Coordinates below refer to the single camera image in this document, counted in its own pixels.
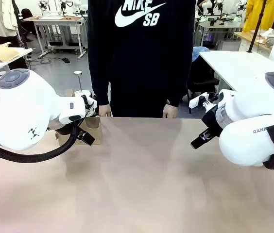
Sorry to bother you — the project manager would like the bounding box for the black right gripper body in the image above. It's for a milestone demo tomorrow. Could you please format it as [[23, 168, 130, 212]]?
[[201, 106, 223, 140]]

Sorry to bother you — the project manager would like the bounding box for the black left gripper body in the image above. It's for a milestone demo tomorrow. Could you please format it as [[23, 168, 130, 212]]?
[[49, 120, 79, 136]]

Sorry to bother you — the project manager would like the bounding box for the brown cardboard cup carrier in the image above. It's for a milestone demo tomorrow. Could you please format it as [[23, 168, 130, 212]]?
[[55, 89, 103, 146]]

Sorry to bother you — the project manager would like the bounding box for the person's left forearm black sleeve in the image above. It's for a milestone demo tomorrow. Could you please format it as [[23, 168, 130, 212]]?
[[166, 70, 191, 108]]

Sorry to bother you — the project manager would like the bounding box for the person's right forearm black sleeve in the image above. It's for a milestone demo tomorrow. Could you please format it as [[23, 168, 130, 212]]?
[[88, 65, 111, 106]]

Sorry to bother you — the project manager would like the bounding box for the person's right hand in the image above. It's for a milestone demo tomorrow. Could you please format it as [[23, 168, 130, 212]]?
[[98, 104, 113, 117]]

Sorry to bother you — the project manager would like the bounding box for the person's left hand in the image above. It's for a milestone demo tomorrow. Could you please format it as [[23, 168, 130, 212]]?
[[162, 104, 178, 119]]

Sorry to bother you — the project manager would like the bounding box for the metal pole with round disc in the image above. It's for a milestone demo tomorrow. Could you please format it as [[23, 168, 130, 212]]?
[[73, 70, 84, 91]]

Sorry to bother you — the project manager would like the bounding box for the large white table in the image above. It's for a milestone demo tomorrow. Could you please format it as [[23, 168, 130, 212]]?
[[199, 50, 274, 91]]

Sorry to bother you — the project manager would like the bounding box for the blue plastic cover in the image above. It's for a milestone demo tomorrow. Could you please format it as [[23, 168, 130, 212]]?
[[192, 46, 211, 62]]

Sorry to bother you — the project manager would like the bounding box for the wooden-top bench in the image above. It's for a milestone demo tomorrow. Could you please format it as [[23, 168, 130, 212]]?
[[233, 31, 274, 54]]

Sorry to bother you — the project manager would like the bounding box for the person in black Nike hoodie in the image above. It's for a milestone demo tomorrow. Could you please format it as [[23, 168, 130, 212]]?
[[87, 0, 197, 118]]

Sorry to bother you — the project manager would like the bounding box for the white equipment lab table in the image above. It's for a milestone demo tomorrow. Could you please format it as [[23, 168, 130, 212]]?
[[194, 14, 245, 47]]

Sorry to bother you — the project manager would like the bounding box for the stack of white bowls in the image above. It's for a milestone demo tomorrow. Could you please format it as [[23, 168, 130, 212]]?
[[264, 28, 274, 47]]

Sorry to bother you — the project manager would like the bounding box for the black stand pole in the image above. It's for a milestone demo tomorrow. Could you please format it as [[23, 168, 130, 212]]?
[[247, 0, 267, 53]]

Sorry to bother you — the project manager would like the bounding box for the tan-topped white lab table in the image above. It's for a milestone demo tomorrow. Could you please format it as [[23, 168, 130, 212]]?
[[22, 15, 88, 59]]

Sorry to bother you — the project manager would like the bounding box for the person in yellow coat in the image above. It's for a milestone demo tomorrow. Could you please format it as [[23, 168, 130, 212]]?
[[242, 0, 274, 33]]

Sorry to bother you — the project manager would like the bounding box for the black office chair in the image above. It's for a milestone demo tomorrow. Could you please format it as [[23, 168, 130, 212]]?
[[20, 8, 38, 35]]

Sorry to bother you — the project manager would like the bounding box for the black tripod pole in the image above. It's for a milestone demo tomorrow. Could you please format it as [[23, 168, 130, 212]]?
[[11, 0, 29, 50]]

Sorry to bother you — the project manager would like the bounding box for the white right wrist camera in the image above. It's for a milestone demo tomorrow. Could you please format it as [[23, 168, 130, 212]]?
[[188, 93, 219, 113]]

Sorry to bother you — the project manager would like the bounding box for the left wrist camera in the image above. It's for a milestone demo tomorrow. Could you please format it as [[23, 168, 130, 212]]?
[[81, 94, 98, 110]]

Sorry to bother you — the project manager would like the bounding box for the black left arm cable sleeve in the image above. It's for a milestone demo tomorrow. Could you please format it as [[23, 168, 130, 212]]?
[[0, 121, 84, 164]]

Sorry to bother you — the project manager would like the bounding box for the black seat with frame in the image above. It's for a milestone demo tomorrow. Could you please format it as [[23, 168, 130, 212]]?
[[188, 60, 220, 114]]

